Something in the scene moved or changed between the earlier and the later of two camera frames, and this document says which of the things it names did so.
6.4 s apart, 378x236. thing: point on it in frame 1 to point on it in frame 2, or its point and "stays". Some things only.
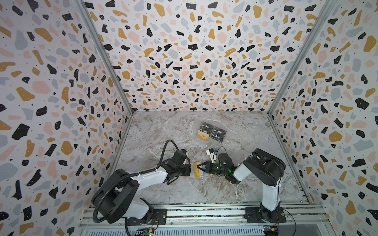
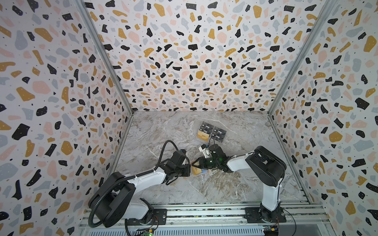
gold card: (203, 135) stays
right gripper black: (210, 166) to (200, 166)
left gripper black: (189, 169) stays
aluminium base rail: (306, 220) stays
